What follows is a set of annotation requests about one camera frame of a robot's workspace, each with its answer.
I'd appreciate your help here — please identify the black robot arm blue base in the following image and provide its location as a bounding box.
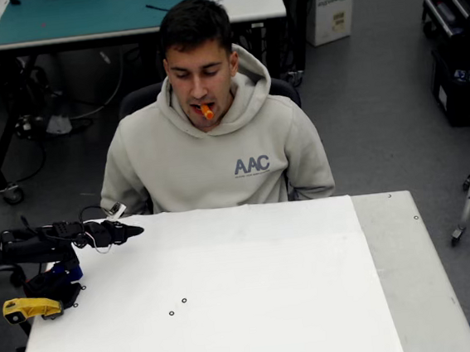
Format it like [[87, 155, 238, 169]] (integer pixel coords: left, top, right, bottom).
[[0, 218, 97, 316]]

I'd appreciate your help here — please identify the man in beige hoodie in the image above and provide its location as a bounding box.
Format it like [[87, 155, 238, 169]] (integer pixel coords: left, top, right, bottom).
[[81, 0, 337, 221]]

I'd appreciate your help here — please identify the table caster wheel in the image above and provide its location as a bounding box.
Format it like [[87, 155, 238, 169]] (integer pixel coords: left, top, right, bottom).
[[0, 183, 26, 207]]

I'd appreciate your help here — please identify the black chair armrest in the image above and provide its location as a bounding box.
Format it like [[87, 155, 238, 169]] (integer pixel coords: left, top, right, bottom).
[[0, 259, 28, 291]]

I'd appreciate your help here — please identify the yellow clamp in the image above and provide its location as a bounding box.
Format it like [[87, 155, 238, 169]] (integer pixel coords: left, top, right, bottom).
[[2, 293, 65, 327]]

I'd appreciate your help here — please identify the white crumpled bag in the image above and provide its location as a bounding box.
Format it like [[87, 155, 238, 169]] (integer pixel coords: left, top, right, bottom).
[[45, 113, 75, 137]]

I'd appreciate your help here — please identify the black office chair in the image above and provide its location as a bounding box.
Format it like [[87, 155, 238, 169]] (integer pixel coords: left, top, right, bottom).
[[115, 69, 312, 217]]

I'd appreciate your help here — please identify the large white paper sheet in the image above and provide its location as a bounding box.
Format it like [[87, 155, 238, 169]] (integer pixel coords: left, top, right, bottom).
[[1, 225, 406, 352]]

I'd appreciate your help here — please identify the green cutting mat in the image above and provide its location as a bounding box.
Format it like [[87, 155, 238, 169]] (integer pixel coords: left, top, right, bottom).
[[0, 0, 208, 46]]

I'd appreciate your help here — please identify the white cardboard box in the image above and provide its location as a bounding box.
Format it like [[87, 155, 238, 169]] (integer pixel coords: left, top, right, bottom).
[[303, 0, 363, 48]]

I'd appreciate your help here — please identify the black storage bin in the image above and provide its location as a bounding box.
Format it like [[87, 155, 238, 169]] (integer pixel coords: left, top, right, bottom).
[[427, 43, 470, 131]]

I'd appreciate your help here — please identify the small camera board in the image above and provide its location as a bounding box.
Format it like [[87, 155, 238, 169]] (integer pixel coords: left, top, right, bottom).
[[103, 200, 128, 219]]

